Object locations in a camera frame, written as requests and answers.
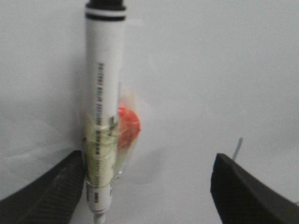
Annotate white whiteboard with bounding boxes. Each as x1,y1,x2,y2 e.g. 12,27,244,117
0,0,299,224

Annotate white whiteboard marker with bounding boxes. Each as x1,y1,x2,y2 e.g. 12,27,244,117
84,0,126,224

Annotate clear yellowish adhesive tape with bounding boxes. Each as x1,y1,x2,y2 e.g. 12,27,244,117
84,84,138,188

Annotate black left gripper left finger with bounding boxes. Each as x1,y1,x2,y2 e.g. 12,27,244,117
0,150,85,224

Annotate red round ball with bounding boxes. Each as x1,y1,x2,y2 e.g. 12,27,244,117
117,107,141,151

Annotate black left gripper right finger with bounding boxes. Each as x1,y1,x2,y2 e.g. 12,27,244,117
210,153,299,224

